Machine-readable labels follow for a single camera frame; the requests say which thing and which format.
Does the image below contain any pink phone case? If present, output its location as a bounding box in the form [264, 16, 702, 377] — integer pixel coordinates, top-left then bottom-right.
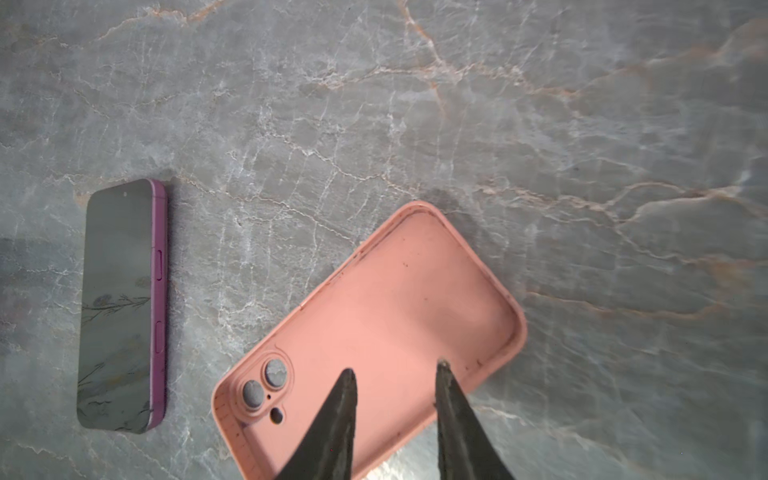
[212, 201, 527, 479]

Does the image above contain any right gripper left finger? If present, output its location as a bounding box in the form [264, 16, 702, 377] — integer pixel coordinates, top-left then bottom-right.
[276, 368, 358, 480]

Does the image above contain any black phone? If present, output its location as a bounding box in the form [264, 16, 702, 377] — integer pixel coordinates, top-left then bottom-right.
[76, 179, 168, 434]

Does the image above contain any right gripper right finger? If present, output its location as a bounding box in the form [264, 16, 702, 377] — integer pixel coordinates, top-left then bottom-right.
[435, 359, 514, 480]

